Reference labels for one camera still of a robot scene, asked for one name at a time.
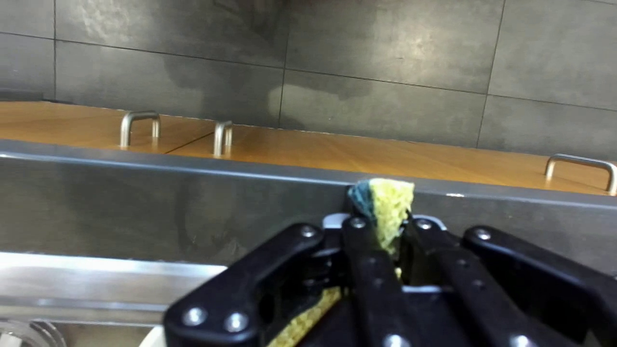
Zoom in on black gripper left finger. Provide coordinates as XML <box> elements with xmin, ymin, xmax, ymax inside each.
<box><xmin>163</xmin><ymin>216</ymin><xmax>423</xmax><ymax>347</ymax></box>

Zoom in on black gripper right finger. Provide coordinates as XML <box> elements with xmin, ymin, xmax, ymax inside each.
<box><xmin>404</xmin><ymin>216</ymin><xmax>617</xmax><ymax>347</ymax></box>

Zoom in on yellow sponge with blue side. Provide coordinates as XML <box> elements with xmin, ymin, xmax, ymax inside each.
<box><xmin>267</xmin><ymin>177</ymin><xmax>417</xmax><ymax>347</ymax></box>

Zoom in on steel base cabinet handle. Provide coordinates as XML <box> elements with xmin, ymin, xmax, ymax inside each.
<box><xmin>211</xmin><ymin>120</ymin><xmax>236</xmax><ymax>160</ymax></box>
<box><xmin>118</xmin><ymin>110</ymin><xmax>163</xmax><ymax>150</ymax></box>
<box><xmin>545</xmin><ymin>152</ymin><xmax>617</xmax><ymax>197</ymax></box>

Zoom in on wooden drawer fronts with handles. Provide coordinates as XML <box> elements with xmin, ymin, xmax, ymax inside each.
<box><xmin>0</xmin><ymin>98</ymin><xmax>617</xmax><ymax>199</ymax></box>

